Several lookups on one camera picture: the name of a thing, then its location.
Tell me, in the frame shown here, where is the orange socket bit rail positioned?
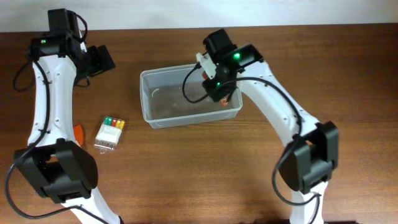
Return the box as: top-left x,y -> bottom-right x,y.
202,72 -> 234,106

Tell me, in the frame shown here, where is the clear plastic storage container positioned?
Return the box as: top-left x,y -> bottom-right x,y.
140,64 -> 243,129

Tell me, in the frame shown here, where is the clear box of coloured bits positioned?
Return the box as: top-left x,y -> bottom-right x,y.
94,116 -> 125,154

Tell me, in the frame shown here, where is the orange scraper with wooden handle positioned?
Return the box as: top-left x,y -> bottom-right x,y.
73,124 -> 85,146

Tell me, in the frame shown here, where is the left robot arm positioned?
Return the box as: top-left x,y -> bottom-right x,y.
12,9 -> 122,223

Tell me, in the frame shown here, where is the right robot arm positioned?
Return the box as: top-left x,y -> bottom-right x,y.
196,29 -> 339,223

